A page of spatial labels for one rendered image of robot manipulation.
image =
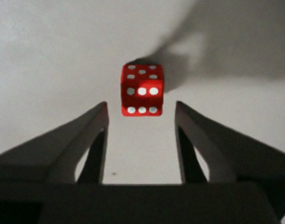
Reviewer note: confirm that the red die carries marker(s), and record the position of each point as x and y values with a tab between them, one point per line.
142	90

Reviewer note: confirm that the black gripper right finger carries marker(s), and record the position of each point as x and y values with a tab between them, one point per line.
231	156

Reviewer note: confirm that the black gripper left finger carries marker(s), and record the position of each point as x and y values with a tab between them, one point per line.
54	155

